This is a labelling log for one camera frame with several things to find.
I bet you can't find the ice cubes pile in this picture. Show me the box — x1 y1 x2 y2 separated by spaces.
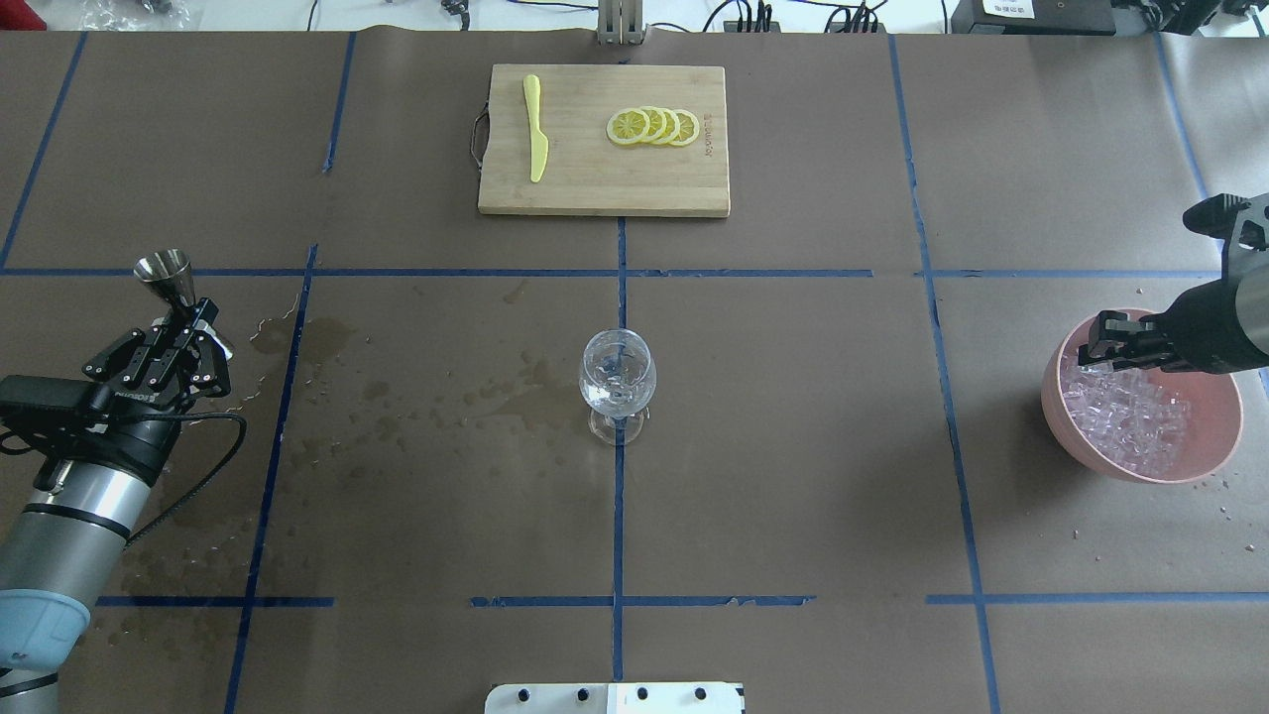
1060 360 1193 476

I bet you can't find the clear wine glass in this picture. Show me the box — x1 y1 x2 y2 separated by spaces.
577 328 657 446

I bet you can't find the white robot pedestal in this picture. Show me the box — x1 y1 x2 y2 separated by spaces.
483 681 747 713

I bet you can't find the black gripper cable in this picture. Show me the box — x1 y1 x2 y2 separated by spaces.
124 412 249 544

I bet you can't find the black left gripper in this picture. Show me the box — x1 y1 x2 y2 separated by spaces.
1 298 235 467

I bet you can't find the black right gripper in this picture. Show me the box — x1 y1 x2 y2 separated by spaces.
1076 279 1245 374

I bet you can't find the clear plastic bag with parts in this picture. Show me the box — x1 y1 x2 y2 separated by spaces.
77 1 195 32

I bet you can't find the aluminium frame post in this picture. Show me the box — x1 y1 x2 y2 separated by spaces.
596 0 647 47

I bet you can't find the pink bowl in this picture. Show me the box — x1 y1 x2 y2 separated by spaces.
1041 317 1244 484

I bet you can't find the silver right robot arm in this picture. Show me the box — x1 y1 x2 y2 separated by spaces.
1076 268 1268 375

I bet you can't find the yellow lemon slice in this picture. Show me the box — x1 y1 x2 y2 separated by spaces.
607 108 652 146

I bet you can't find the wooden cutting board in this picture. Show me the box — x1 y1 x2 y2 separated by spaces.
478 63 733 218

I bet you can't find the yellow plastic knife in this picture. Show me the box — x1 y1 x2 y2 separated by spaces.
522 75 551 183

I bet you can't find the steel double jigger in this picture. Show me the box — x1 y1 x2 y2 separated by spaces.
133 249 202 339

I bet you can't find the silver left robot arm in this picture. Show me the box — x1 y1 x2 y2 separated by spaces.
1 298 232 713

